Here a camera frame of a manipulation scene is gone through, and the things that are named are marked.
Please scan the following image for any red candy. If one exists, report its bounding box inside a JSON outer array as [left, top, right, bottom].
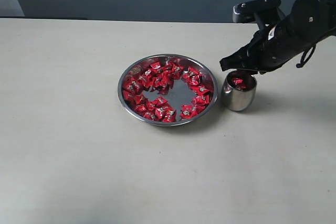
[[192, 95, 210, 106], [150, 61, 162, 74], [154, 105, 170, 121], [231, 77, 244, 85], [183, 66, 200, 79], [180, 104, 193, 119], [233, 83, 248, 91], [192, 84, 211, 95], [122, 90, 135, 102], [134, 104, 148, 116]]

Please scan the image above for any stainless steel cup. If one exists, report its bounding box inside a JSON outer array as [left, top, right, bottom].
[[221, 71, 257, 112]]

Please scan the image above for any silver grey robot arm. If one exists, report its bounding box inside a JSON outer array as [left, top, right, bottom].
[[219, 0, 335, 74]]

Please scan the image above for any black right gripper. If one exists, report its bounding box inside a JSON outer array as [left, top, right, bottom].
[[219, 0, 335, 75]]

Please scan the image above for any round stainless steel plate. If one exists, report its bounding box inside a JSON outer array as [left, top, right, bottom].
[[118, 54, 218, 127]]

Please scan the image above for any black cable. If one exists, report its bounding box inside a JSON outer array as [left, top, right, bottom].
[[296, 44, 317, 69]]

